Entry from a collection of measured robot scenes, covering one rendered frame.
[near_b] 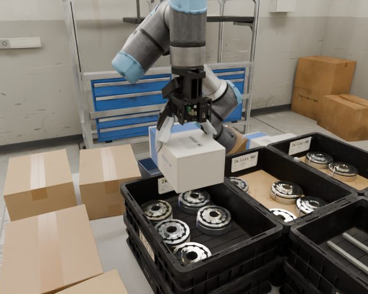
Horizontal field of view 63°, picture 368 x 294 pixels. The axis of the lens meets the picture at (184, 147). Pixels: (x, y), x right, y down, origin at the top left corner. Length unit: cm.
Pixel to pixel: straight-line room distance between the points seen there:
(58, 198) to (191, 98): 71
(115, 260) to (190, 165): 49
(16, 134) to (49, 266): 293
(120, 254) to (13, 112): 275
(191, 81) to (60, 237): 55
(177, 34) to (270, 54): 385
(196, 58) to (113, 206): 72
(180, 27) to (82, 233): 59
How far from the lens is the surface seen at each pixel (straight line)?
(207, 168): 68
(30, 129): 366
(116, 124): 280
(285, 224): 82
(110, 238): 111
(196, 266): 68
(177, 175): 66
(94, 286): 71
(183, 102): 63
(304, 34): 479
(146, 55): 71
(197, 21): 63
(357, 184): 129
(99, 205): 117
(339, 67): 440
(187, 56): 63
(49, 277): 81
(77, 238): 89
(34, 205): 119
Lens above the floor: 142
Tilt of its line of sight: 25 degrees down
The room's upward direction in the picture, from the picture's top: straight up
